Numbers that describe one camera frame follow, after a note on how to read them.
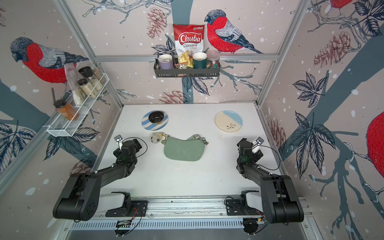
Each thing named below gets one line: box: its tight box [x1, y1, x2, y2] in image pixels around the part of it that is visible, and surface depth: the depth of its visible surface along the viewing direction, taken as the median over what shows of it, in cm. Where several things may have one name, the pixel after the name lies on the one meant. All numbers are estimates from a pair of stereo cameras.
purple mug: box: [158, 54, 173, 70], surface depth 85 cm
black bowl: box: [148, 110, 165, 125], surface depth 109 cm
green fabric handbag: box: [161, 134, 206, 162], surface depth 94 cm
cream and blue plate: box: [214, 110, 243, 133], surface depth 112 cm
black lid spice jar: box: [77, 78, 96, 98], surface depth 79 cm
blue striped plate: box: [141, 111, 169, 131], surface depth 109 cm
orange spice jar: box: [53, 99, 80, 121], surface depth 68 cm
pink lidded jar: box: [206, 50, 221, 69], surface depth 88 cm
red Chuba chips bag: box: [172, 24, 206, 57], surface depth 81 cm
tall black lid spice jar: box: [78, 66, 104, 91], surface depth 82 cm
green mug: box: [192, 51, 212, 69], surface depth 85 cm
